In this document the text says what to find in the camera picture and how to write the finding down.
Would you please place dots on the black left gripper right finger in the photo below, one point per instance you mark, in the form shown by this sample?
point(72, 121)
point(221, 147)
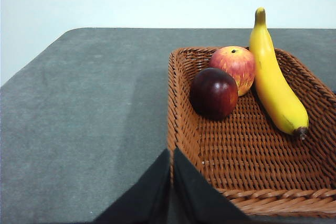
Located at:
point(194, 200)

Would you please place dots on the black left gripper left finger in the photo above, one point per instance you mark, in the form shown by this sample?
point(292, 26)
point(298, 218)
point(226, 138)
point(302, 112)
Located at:
point(147, 197)

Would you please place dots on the brown wicker basket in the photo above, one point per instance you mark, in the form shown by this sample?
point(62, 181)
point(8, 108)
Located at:
point(249, 161)

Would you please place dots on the dark red plum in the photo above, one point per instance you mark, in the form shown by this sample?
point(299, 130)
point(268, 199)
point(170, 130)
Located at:
point(212, 95)

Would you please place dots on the yellow banana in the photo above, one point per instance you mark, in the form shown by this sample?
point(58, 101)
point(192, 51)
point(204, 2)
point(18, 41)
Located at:
point(273, 85)

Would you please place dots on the red yellow apple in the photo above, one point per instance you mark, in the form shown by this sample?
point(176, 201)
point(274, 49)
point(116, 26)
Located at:
point(236, 64)

